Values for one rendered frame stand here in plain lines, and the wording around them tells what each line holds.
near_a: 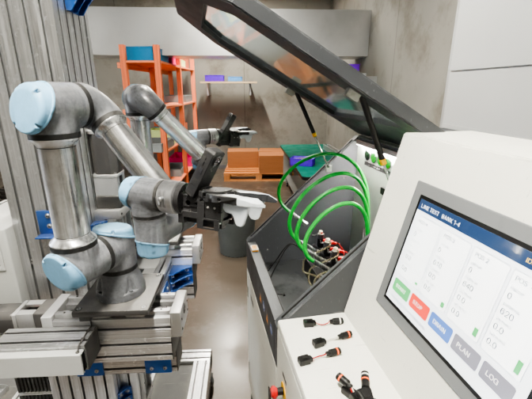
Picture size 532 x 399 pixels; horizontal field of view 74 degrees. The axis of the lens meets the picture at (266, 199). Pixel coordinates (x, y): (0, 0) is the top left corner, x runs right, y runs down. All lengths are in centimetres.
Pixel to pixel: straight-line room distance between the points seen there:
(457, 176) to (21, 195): 128
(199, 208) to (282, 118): 692
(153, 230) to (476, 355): 70
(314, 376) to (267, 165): 574
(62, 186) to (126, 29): 461
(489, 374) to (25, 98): 108
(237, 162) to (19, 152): 587
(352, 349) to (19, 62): 128
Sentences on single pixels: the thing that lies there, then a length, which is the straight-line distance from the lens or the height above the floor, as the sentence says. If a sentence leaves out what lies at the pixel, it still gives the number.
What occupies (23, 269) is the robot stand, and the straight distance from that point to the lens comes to 153.
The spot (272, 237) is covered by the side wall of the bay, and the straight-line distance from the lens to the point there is 176.
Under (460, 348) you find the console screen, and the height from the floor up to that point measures 119.
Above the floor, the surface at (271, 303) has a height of 95.
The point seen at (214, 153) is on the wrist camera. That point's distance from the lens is 72.
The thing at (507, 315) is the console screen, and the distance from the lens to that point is 76.
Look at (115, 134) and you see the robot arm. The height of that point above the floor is 155.
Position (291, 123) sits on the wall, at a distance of 765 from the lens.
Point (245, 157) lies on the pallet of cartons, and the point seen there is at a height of 35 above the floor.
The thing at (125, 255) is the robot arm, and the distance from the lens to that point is 117.
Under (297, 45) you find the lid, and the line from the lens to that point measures 94.
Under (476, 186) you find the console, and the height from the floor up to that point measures 148.
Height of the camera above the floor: 167
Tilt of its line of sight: 18 degrees down
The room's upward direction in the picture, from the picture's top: straight up
